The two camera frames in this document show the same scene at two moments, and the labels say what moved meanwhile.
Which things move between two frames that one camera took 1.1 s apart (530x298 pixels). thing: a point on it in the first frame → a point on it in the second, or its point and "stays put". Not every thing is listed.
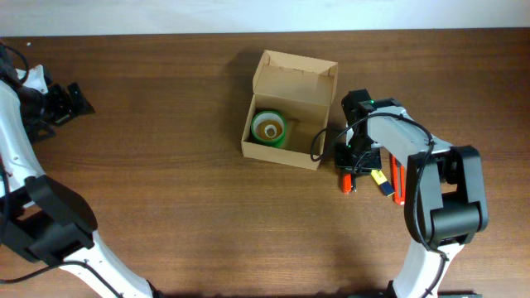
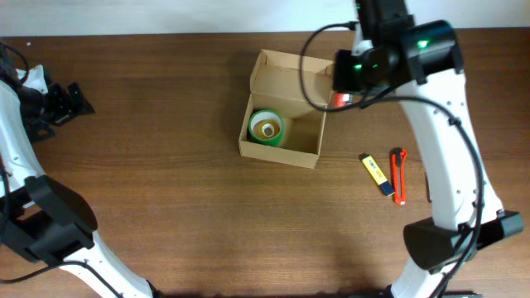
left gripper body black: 56,108 stays put
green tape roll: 278,142 stays put
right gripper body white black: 358,156 → 352,74
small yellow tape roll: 269,130 stays put
